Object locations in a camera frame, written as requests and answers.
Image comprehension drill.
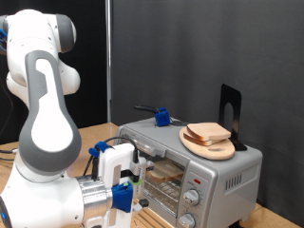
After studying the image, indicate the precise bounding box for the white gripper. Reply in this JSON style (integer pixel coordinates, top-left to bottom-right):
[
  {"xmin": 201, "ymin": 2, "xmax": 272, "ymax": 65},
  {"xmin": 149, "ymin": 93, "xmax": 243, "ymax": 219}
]
[{"xmin": 98, "ymin": 142, "xmax": 156, "ymax": 228}]

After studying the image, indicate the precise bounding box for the white bread slice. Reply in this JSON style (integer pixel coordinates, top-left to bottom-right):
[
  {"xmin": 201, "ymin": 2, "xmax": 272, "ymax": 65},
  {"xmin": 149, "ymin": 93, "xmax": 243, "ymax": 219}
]
[
  {"xmin": 186, "ymin": 122, "xmax": 232, "ymax": 143},
  {"xmin": 145, "ymin": 159, "xmax": 185, "ymax": 183},
  {"xmin": 182, "ymin": 132, "xmax": 222, "ymax": 147}
]

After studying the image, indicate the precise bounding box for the glass oven door with handle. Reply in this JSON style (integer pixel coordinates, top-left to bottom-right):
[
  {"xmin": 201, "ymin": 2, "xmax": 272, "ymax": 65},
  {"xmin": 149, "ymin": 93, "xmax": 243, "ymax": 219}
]
[{"xmin": 118, "ymin": 133, "xmax": 191, "ymax": 220}]

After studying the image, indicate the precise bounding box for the black spatula with blue block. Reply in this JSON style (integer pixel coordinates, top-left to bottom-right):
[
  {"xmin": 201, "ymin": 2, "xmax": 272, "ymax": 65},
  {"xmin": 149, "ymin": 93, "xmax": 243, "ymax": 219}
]
[{"xmin": 133, "ymin": 104, "xmax": 190, "ymax": 128}]

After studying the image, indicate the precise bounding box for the silver oven knob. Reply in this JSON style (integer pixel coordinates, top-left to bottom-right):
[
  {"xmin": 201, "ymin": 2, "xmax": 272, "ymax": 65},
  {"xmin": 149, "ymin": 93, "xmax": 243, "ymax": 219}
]
[
  {"xmin": 183, "ymin": 189, "xmax": 200, "ymax": 207},
  {"xmin": 178, "ymin": 213, "xmax": 197, "ymax": 228}
]

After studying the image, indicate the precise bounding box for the silver toaster oven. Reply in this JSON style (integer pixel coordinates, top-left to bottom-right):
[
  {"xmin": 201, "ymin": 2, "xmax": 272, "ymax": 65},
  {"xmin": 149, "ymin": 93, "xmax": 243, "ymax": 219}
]
[
  {"xmin": 112, "ymin": 0, "xmax": 304, "ymax": 227},
  {"xmin": 113, "ymin": 114, "xmax": 264, "ymax": 228}
]

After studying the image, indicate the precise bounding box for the round wooden cutting board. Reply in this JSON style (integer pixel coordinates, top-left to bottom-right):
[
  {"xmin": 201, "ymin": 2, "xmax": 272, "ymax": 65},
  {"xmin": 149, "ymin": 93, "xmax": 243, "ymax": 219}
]
[{"xmin": 179, "ymin": 126, "xmax": 236, "ymax": 162}]

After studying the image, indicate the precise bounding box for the black backdrop curtain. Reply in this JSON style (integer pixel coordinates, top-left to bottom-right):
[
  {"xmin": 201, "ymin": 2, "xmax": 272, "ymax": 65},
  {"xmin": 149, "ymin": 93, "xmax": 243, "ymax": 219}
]
[{"xmin": 0, "ymin": 0, "xmax": 108, "ymax": 146}]

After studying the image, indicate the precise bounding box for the black metal bookend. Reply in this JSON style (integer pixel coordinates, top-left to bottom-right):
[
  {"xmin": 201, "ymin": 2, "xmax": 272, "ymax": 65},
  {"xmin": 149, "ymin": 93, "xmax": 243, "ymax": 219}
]
[{"xmin": 218, "ymin": 83, "xmax": 248, "ymax": 152}]

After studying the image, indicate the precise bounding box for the vertical metal pole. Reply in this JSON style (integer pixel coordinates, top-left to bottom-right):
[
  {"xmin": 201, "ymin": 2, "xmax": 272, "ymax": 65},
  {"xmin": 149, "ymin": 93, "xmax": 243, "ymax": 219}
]
[{"xmin": 104, "ymin": 0, "xmax": 113, "ymax": 124}]

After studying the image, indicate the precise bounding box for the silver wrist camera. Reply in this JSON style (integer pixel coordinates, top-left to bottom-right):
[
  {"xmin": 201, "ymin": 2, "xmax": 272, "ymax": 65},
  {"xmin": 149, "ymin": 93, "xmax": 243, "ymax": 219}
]
[{"xmin": 130, "ymin": 154, "xmax": 148, "ymax": 197}]

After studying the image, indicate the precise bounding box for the wire oven rack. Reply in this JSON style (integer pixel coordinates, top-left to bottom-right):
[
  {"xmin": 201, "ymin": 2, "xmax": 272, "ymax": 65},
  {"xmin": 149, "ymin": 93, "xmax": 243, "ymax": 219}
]
[{"xmin": 143, "ymin": 177, "xmax": 185, "ymax": 217}]

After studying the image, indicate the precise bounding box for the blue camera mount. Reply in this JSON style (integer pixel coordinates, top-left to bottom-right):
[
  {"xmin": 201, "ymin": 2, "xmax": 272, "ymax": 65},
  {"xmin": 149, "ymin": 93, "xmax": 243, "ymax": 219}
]
[{"xmin": 111, "ymin": 181, "xmax": 135, "ymax": 214}]

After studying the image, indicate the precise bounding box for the black camera cable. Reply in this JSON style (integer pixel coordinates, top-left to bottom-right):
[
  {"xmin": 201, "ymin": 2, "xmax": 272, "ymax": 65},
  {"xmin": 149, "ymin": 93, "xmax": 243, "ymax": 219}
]
[{"xmin": 83, "ymin": 136, "xmax": 141, "ymax": 179}]

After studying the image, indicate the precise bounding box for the blue cable clip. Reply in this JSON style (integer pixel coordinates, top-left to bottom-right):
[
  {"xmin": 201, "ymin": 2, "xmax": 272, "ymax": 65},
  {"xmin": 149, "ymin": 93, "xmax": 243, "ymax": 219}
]
[{"xmin": 87, "ymin": 141, "xmax": 112, "ymax": 159}]

